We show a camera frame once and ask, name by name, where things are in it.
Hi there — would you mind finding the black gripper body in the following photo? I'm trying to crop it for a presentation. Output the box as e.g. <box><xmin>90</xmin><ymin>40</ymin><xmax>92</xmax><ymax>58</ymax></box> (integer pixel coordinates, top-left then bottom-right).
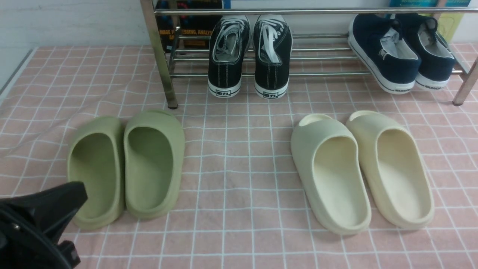
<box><xmin>0</xmin><ymin>182</ymin><xmax>88</xmax><ymax>269</ymax></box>

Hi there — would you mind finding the black canvas sneaker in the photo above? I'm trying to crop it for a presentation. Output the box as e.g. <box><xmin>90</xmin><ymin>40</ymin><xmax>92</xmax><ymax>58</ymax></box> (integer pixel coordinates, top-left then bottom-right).
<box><xmin>253</xmin><ymin>14</ymin><xmax>293</xmax><ymax>99</ymax></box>
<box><xmin>208</xmin><ymin>15</ymin><xmax>251</xmax><ymax>98</ymax></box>

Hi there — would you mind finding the chrome metal shoe rack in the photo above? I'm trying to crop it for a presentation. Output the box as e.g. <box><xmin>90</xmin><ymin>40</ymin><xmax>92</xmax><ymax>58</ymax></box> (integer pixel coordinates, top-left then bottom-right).
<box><xmin>139</xmin><ymin>0</ymin><xmax>477</xmax><ymax>109</ymax></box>

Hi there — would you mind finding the left green foam slipper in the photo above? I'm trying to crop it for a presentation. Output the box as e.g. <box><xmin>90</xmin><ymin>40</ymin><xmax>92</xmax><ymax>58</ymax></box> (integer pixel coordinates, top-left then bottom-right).
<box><xmin>67</xmin><ymin>116</ymin><xmax>125</xmax><ymax>230</ymax></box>

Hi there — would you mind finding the green foam slipper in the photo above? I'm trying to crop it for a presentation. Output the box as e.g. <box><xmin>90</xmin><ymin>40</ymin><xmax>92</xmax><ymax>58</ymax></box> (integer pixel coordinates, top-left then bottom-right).
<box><xmin>123</xmin><ymin>109</ymin><xmax>186</xmax><ymax>219</ymax></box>
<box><xmin>67</xmin><ymin>116</ymin><xmax>125</xmax><ymax>230</ymax></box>

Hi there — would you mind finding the right green foam slipper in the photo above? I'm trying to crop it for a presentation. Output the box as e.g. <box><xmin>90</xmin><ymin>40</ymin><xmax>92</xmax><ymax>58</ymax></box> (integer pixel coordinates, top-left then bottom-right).
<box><xmin>123</xmin><ymin>109</ymin><xmax>186</xmax><ymax>219</ymax></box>

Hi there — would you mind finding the pink checkered tablecloth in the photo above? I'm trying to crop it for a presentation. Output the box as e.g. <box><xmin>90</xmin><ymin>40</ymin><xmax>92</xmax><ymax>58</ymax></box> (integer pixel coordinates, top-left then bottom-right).
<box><xmin>1</xmin><ymin>46</ymin><xmax>477</xmax><ymax>269</ymax></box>

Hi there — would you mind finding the black book orange lettering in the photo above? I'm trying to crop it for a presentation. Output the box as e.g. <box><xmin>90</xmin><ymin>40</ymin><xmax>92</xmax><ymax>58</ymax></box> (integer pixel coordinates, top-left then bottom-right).
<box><xmin>156</xmin><ymin>0</ymin><xmax>223</xmax><ymax>53</ymax></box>

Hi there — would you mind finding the left cream foam slipper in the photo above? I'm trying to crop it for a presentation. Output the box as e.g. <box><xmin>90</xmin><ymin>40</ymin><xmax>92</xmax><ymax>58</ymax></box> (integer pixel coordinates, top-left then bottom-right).
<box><xmin>290</xmin><ymin>114</ymin><xmax>372</xmax><ymax>235</ymax></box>

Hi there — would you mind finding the cream foam slipper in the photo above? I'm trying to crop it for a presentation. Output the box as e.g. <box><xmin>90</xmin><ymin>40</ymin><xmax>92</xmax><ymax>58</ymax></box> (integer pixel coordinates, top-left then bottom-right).
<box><xmin>290</xmin><ymin>114</ymin><xmax>372</xmax><ymax>235</ymax></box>
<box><xmin>345</xmin><ymin>110</ymin><xmax>435</xmax><ymax>230</ymax></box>

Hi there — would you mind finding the right cream foam slipper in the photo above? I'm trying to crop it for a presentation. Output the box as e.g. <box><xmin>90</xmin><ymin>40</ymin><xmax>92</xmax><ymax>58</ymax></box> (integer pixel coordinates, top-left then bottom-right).
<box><xmin>345</xmin><ymin>110</ymin><xmax>435</xmax><ymax>230</ymax></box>

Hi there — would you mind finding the left navy blue sneaker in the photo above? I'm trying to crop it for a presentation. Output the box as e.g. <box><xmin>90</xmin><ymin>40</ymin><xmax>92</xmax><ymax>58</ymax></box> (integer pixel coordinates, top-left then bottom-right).
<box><xmin>348</xmin><ymin>13</ymin><xmax>422</xmax><ymax>94</ymax></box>

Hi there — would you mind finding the navy blue sneaker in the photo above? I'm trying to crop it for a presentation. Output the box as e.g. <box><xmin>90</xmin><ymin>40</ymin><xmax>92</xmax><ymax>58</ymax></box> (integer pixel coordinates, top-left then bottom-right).
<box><xmin>395</xmin><ymin>13</ymin><xmax>456</xmax><ymax>90</ymax></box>
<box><xmin>348</xmin><ymin>13</ymin><xmax>422</xmax><ymax>94</ymax></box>

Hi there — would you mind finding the right navy blue sneaker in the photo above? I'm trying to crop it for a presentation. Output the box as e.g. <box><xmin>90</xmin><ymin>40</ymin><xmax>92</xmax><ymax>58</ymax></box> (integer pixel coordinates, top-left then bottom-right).
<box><xmin>395</xmin><ymin>13</ymin><xmax>456</xmax><ymax>90</ymax></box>

